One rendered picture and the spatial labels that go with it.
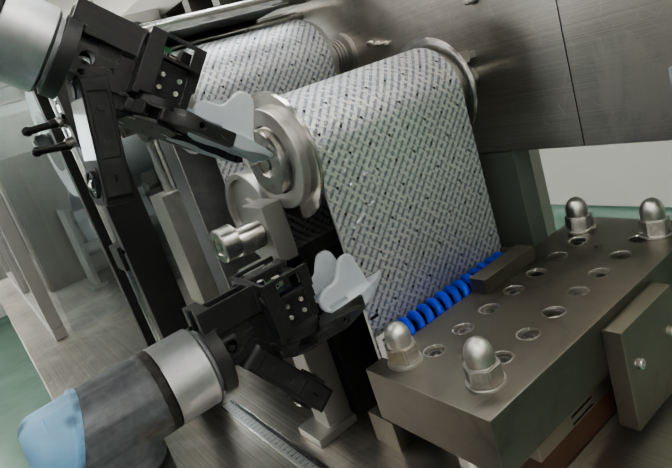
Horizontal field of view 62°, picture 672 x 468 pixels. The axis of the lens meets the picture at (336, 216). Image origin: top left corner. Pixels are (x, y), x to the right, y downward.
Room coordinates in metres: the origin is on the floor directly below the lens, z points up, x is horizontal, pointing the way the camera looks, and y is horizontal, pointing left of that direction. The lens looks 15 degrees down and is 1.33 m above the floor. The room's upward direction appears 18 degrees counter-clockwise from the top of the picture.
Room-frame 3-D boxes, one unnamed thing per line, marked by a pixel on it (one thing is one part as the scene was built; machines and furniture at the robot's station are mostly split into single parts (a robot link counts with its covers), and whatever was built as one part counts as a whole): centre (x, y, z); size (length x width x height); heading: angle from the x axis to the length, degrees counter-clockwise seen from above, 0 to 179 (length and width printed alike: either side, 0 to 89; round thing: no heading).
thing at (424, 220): (0.64, -0.10, 1.11); 0.23 x 0.01 x 0.18; 122
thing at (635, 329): (0.49, -0.25, 0.96); 0.10 x 0.03 x 0.11; 122
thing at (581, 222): (0.68, -0.30, 1.05); 0.04 x 0.04 x 0.04
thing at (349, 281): (0.55, 0.01, 1.11); 0.09 x 0.03 x 0.06; 121
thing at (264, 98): (0.62, 0.04, 1.25); 0.15 x 0.01 x 0.15; 32
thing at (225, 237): (0.61, 0.13, 1.18); 0.04 x 0.02 x 0.04; 32
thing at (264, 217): (0.63, 0.09, 1.05); 0.06 x 0.05 x 0.31; 122
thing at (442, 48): (0.76, -0.17, 1.25); 0.15 x 0.01 x 0.15; 32
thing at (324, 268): (0.58, 0.02, 1.11); 0.09 x 0.03 x 0.06; 123
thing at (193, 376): (0.47, 0.17, 1.11); 0.08 x 0.05 x 0.08; 32
